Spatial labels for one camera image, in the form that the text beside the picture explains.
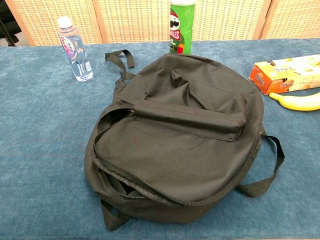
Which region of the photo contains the orange biscuit box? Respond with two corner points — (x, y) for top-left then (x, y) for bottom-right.
(248, 54), (320, 96)

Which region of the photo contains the clear pink-label water bottle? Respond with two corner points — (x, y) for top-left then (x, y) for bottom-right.
(56, 16), (94, 83)

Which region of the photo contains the green Pringles can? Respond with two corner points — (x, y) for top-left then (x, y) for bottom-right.
(169, 0), (197, 55)

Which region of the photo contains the black tripod stand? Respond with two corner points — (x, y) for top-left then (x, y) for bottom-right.
(0, 18), (20, 47)

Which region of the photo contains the black fabric backpack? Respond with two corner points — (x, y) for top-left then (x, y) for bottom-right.
(84, 49), (286, 231)

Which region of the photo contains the wicker folding screen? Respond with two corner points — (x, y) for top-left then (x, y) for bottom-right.
(4, 0), (320, 47)

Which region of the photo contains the yellow banana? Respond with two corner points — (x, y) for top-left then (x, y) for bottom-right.
(268, 91), (320, 112)

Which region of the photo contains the blue table cloth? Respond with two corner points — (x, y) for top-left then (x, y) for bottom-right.
(0, 37), (320, 240)

